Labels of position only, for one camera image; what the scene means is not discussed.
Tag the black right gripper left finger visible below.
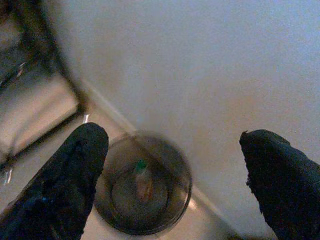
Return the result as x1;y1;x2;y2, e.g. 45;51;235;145
0;121;110;240

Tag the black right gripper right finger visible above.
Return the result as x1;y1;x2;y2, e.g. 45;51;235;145
239;128;320;240

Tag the small bottle with green cap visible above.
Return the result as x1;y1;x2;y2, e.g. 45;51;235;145
134;159;155;201

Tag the black round trash bin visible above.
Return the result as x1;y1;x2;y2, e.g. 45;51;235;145
92;129;193;236

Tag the black metal frame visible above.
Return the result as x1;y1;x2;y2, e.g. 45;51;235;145
0;0;88;176

